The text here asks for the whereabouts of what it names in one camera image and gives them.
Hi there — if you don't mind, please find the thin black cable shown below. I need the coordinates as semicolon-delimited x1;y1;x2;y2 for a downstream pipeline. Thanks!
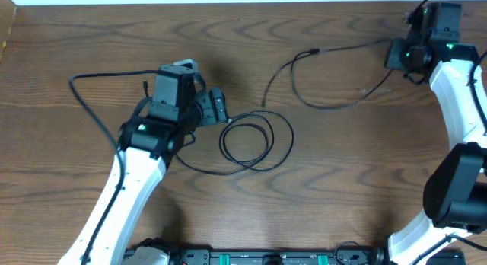
142;78;295;177

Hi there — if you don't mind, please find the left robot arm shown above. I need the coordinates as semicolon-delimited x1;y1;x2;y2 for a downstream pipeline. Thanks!
59;59;229;264

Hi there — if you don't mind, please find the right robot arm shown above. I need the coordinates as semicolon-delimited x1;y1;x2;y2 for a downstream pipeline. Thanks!
372;1;486;264

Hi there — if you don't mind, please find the cardboard panel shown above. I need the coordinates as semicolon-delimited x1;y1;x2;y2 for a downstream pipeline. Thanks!
0;0;18;57

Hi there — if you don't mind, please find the right camera cable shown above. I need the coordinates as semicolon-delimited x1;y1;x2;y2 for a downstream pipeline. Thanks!
403;0;487;136

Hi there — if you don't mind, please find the camera cable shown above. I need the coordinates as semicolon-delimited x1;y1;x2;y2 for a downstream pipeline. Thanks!
403;0;487;136
68;69;161;265

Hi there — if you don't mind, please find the left camera cable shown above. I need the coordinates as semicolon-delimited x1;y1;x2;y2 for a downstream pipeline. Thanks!
68;69;161;265

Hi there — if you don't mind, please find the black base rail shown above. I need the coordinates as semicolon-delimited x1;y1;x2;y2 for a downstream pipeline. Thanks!
123;248;467;265

